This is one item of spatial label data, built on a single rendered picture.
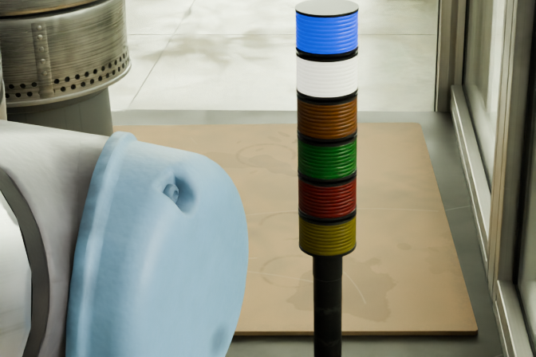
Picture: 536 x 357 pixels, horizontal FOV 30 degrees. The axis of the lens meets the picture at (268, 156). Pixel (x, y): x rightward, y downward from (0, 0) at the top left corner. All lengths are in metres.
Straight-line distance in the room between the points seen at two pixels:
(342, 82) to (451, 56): 0.97
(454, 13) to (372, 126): 0.23
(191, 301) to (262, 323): 0.83
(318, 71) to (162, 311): 0.47
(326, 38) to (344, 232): 0.15
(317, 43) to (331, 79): 0.03
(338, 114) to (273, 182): 0.69
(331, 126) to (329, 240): 0.09
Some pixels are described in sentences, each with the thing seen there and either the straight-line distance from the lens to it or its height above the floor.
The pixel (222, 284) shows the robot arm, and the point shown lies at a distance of 0.28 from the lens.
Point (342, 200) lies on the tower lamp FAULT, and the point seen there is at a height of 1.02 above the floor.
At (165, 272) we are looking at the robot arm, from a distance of 0.25.
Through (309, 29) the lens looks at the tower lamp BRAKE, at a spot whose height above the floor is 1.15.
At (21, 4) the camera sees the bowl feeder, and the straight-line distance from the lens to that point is 1.29.
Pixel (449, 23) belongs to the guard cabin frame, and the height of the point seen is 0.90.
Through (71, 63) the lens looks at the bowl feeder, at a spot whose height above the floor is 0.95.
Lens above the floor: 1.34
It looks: 23 degrees down
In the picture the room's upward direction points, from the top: 2 degrees counter-clockwise
